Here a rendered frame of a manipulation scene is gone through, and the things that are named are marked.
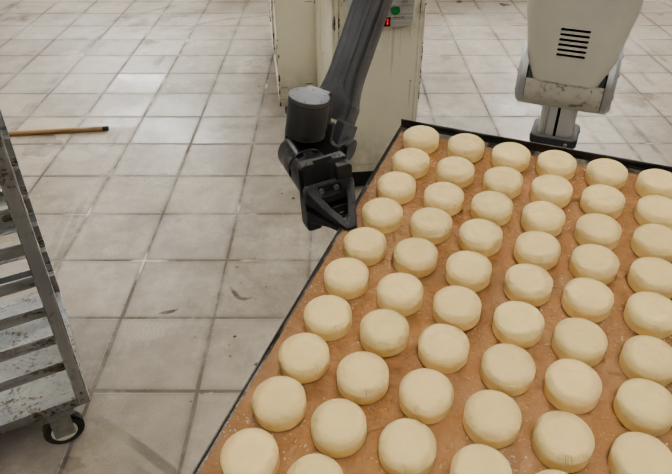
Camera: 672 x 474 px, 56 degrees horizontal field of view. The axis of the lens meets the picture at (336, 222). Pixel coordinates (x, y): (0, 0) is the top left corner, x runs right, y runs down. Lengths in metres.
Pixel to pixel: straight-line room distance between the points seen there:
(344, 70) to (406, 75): 1.55
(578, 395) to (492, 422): 0.09
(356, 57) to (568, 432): 0.59
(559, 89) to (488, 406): 1.03
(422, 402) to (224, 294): 1.63
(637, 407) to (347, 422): 0.26
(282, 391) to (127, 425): 1.29
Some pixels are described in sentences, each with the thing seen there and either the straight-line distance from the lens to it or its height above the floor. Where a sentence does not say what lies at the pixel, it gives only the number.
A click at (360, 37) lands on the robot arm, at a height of 1.12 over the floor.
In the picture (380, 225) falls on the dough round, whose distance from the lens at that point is 0.76.
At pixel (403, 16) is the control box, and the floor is 0.74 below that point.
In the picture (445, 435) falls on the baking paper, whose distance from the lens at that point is 0.61.
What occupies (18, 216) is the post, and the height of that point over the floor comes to 0.70.
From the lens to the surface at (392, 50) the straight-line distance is 2.45.
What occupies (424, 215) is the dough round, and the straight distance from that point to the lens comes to 0.77.
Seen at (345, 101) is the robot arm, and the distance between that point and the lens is 0.94.
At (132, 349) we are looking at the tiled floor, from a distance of 2.06.
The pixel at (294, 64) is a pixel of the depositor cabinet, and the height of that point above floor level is 0.30.
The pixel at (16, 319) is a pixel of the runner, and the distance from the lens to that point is 1.62.
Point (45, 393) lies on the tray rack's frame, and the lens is 1.82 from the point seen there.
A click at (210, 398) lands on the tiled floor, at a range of 1.88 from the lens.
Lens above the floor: 1.42
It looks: 35 degrees down
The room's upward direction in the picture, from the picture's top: straight up
